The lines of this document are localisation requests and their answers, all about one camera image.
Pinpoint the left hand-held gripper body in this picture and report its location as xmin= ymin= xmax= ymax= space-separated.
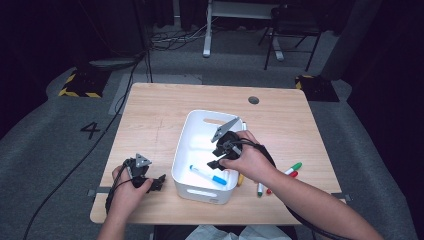
xmin=122 ymin=152 xmax=153 ymax=188

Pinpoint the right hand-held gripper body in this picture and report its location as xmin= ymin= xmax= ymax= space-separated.
xmin=210 ymin=116 xmax=243 ymax=161

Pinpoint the light blue marker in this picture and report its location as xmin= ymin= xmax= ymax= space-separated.
xmin=189 ymin=164 xmax=228 ymax=186

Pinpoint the white plastic storage bin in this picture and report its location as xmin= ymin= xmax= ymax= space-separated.
xmin=171 ymin=109 xmax=247 ymax=205

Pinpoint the light green marker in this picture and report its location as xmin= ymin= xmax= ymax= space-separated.
xmin=283 ymin=161 xmax=303 ymax=176

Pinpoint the person's right hand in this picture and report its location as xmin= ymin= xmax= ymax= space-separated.
xmin=218 ymin=129 xmax=278 ymax=185

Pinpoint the person's left hand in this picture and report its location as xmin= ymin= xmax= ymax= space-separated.
xmin=108 ymin=165 xmax=154 ymax=221

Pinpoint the person's light grey clothing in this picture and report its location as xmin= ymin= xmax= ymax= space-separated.
xmin=184 ymin=224 xmax=293 ymax=240

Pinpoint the black yellow striped base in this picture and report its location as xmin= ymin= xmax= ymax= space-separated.
xmin=294 ymin=74 xmax=340 ymax=103
xmin=58 ymin=68 xmax=111 ymax=99

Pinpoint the grey round stand base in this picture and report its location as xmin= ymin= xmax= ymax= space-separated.
xmin=88 ymin=58 xmax=138 ymax=69

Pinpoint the black stand pole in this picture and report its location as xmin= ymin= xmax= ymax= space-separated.
xmin=132 ymin=0 xmax=154 ymax=84

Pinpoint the black chair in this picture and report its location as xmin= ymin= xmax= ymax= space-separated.
xmin=258 ymin=4 xmax=324 ymax=73

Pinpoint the grey curtain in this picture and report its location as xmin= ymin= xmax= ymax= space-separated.
xmin=319 ymin=0 xmax=383 ymax=81

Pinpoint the right hand-held gripper cable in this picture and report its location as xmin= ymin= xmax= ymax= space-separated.
xmin=229 ymin=138 xmax=351 ymax=240

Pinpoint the hand-held gripper cable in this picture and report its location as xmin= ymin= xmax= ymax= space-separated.
xmin=104 ymin=159 xmax=134 ymax=214
xmin=229 ymin=138 xmax=351 ymax=240

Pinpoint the left hand-held gripper cable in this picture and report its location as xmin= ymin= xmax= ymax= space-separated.
xmin=104 ymin=159 xmax=134 ymax=214

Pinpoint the long black floor cable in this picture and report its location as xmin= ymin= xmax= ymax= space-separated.
xmin=22 ymin=49 xmax=148 ymax=240

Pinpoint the white desk frame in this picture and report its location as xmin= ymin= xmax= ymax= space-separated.
xmin=202 ymin=0 xmax=285 ymax=62

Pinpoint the bundle of floor cables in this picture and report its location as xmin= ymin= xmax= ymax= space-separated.
xmin=149 ymin=19 xmax=209 ymax=51

